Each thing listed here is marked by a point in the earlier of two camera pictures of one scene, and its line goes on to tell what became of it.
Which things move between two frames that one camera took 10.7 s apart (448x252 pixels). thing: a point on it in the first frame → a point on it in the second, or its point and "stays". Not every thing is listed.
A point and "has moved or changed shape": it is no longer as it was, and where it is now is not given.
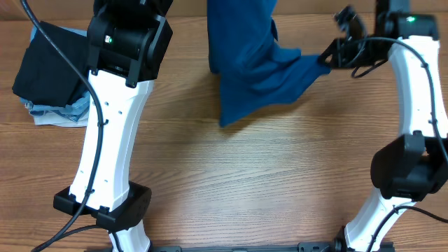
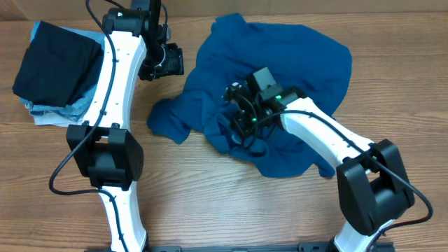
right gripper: [340, 51] → [234, 96]
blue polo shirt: [254, 73] has moved or changed shape
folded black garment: [47, 77] stays
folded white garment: [59, 119] stays
